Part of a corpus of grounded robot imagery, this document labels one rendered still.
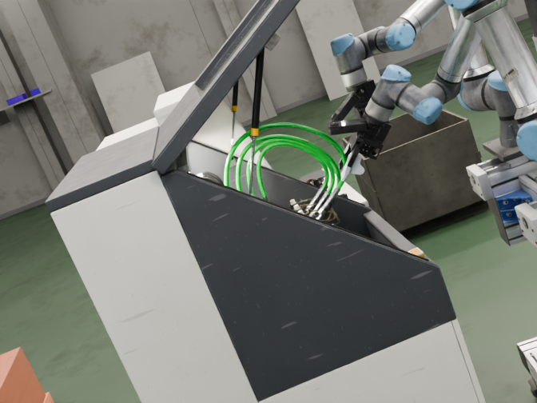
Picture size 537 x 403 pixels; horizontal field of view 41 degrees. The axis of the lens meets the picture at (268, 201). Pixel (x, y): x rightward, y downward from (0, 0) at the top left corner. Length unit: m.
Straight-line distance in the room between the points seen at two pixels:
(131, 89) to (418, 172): 8.11
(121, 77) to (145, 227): 10.47
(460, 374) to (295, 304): 0.51
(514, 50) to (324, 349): 0.89
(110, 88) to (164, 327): 10.50
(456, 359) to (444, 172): 2.75
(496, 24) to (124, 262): 1.07
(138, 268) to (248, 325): 0.32
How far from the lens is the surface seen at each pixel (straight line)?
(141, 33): 12.37
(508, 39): 1.83
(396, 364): 2.02
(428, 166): 4.68
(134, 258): 1.82
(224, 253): 1.82
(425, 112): 2.02
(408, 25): 2.18
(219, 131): 2.47
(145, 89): 12.13
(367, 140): 2.11
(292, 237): 1.83
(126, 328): 1.89
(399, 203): 4.68
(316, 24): 11.77
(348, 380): 2.01
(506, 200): 2.46
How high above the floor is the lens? 1.74
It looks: 14 degrees down
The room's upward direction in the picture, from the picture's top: 22 degrees counter-clockwise
